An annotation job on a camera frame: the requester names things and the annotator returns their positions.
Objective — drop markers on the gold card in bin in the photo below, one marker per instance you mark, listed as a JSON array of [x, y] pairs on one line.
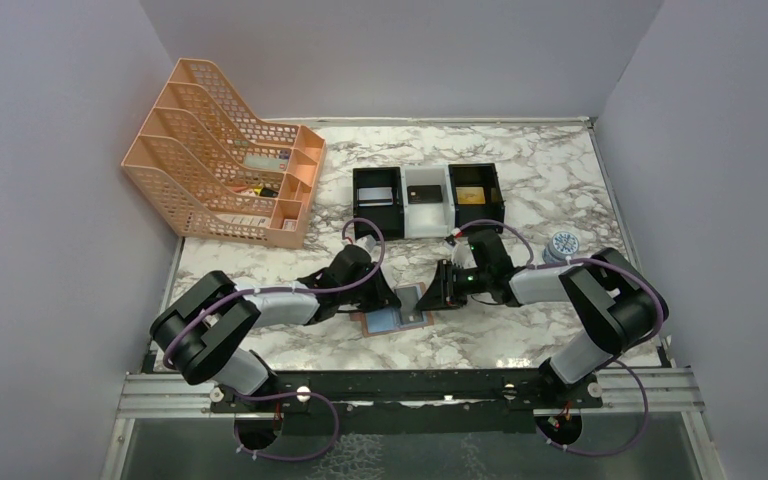
[[470, 195]]

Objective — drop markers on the dark blue VIP card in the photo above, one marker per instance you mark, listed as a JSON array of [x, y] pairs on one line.
[[409, 296]]

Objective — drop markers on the small blue white jar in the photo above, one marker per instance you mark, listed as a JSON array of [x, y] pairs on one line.
[[560, 246]]

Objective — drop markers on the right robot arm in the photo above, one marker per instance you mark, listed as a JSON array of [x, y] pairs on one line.
[[617, 308]]

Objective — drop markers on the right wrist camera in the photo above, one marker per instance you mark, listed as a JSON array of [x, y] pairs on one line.
[[460, 251]]

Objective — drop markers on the silver card in bin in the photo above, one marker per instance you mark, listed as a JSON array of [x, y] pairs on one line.
[[375, 196]]

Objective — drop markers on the tan leather card holder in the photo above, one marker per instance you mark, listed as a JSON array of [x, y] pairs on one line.
[[386, 320]]

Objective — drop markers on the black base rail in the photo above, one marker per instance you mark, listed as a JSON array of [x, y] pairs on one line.
[[315, 403]]

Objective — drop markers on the right black bin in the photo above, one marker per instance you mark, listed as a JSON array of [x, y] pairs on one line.
[[482, 175]]

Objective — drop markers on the white middle bin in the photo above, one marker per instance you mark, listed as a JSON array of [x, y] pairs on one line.
[[428, 220]]

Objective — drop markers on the orange plastic file organizer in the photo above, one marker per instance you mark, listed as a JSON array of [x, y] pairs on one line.
[[214, 170]]

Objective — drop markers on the left black bin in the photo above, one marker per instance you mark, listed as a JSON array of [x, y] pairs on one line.
[[389, 219]]

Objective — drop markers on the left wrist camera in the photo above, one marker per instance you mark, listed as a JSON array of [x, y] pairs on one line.
[[370, 244]]

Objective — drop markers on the black bin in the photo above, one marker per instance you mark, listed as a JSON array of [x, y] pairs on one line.
[[389, 219], [482, 175]]

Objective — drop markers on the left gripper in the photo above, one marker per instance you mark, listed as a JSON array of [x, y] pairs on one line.
[[383, 296]]

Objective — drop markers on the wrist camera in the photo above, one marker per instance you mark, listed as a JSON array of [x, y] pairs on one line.
[[370, 244], [460, 251]]

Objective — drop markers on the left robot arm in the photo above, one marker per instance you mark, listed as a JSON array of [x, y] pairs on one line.
[[200, 333]]

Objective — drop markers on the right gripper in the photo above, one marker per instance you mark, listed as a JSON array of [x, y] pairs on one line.
[[442, 293]]

